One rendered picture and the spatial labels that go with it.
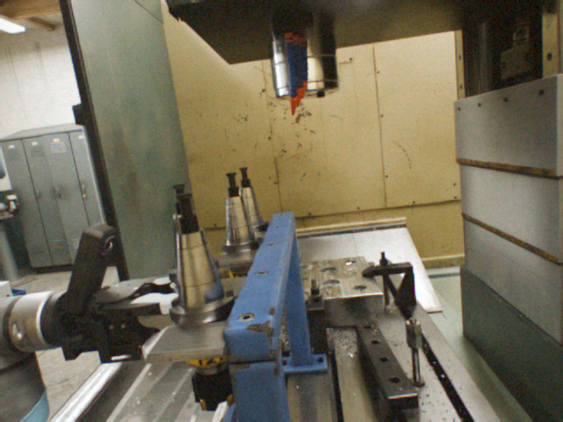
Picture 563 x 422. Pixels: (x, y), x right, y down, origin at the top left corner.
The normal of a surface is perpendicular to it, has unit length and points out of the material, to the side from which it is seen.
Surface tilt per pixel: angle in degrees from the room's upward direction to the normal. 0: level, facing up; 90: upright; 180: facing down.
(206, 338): 0
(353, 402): 0
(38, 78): 90
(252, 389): 90
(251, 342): 90
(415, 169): 90
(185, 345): 0
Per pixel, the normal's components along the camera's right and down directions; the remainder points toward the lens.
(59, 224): -0.12, 0.16
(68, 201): 0.22, 0.14
